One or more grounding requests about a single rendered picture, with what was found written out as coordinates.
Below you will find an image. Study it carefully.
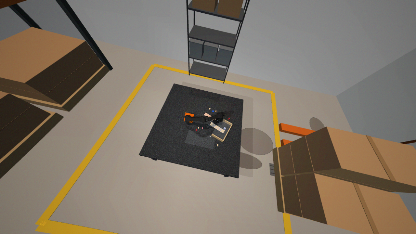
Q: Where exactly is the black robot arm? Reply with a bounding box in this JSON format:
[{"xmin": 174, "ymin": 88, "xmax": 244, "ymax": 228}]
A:
[{"xmin": 184, "ymin": 112, "xmax": 226, "ymax": 123}]

